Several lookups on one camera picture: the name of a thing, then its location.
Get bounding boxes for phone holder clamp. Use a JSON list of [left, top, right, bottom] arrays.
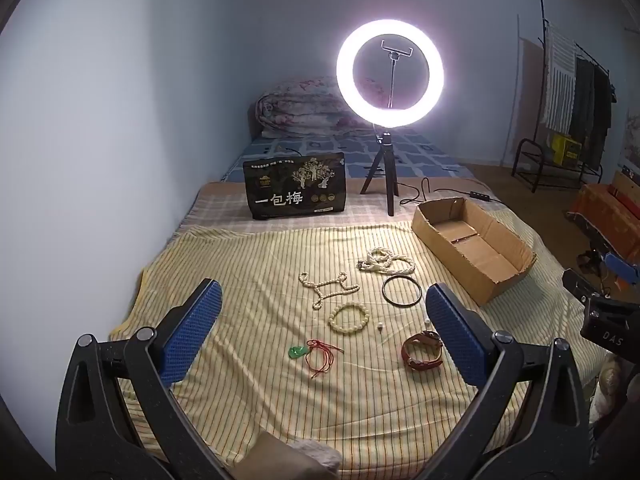
[[380, 39, 414, 111]]

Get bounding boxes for brown board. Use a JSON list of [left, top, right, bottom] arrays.
[[501, 35, 546, 166]]

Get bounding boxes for blue patterned bed sheet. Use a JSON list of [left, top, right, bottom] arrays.
[[220, 129, 476, 184]]

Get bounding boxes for thin pearl necklace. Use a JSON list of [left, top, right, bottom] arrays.
[[298, 272, 361, 311]]

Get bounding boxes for thick long pearl necklace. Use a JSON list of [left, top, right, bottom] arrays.
[[356, 246, 417, 277]]

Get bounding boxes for black power cable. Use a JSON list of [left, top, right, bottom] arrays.
[[397, 176, 502, 207]]

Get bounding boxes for white striped towel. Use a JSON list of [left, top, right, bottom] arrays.
[[542, 22, 579, 131]]

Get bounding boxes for wall picture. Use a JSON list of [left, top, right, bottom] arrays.
[[620, 109, 640, 172]]

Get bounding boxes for striped yellow bed sheet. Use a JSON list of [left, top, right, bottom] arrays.
[[110, 210, 617, 467]]

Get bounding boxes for ring light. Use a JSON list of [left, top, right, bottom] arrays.
[[336, 18, 444, 126]]

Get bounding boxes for black clothes rack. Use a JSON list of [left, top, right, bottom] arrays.
[[537, 0, 617, 192]]

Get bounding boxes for cardboard box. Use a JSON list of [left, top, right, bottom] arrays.
[[411, 197, 537, 307]]

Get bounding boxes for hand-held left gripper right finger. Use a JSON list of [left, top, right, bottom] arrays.
[[425, 282, 592, 480]]

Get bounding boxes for brown leather wristwatch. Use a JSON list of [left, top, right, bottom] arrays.
[[401, 330, 446, 371]]

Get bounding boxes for black printed bag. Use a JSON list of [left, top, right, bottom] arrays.
[[242, 152, 348, 221]]

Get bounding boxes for folded floral quilt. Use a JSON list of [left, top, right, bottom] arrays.
[[255, 77, 382, 139]]

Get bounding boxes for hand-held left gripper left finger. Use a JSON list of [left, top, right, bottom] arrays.
[[55, 278, 236, 480]]

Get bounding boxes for dark hanging clothes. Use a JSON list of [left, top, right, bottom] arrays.
[[570, 56, 614, 162]]

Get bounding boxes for jade pendant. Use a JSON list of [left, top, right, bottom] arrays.
[[289, 339, 346, 378]]

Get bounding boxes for orange cloth covered box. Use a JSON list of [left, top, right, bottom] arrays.
[[569, 182, 640, 257]]

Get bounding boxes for black bangle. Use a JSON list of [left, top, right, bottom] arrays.
[[381, 274, 422, 308]]

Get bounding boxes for beige checked blanket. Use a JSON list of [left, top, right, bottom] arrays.
[[182, 176, 501, 237]]

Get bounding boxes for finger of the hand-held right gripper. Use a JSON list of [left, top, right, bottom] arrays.
[[601, 252, 640, 287], [562, 269, 607, 307]]

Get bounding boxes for cream bead bracelet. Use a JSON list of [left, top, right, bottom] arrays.
[[328, 301, 371, 332]]

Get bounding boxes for yellow box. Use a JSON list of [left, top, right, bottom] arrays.
[[550, 132, 584, 166]]

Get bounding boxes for black shoe rack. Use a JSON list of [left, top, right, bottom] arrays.
[[511, 137, 606, 194]]

